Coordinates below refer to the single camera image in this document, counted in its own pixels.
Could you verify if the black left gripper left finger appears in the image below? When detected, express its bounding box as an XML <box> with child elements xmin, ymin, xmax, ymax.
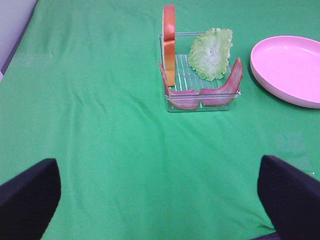
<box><xmin>0</xmin><ymin>158</ymin><xmax>61</xmax><ymax>240</ymax></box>

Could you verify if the green lettuce leaf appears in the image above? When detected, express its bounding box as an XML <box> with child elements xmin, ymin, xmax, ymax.
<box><xmin>187</xmin><ymin>28</ymin><xmax>233</xmax><ymax>81</ymax></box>

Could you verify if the bread slice with brown crust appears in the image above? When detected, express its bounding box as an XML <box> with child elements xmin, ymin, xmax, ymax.
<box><xmin>162</xmin><ymin>4</ymin><xmax>176</xmax><ymax>87</ymax></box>

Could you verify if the bacon strip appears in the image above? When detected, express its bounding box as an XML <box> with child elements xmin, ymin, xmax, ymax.
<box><xmin>200</xmin><ymin>57</ymin><xmax>243</xmax><ymax>107</ymax></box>
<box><xmin>158</xmin><ymin>62</ymin><xmax>200</xmax><ymax>111</ymax></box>

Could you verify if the green tablecloth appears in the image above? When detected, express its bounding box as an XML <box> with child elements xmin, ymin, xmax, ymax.
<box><xmin>0</xmin><ymin>0</ymin><xmax>320</xmax><ymax>240</ymax></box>

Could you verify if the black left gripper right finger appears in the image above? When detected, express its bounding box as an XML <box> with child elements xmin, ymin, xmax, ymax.
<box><xmin>257</xmin><ymin>155</ymin><xmax>320</xmax><ymax>240</ymax></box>

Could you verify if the pink round plate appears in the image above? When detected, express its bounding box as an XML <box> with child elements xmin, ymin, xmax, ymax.
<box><xmin>250</xmin><ymin>35</ymin><xmax>320</xmax><ymax>109</ymax></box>

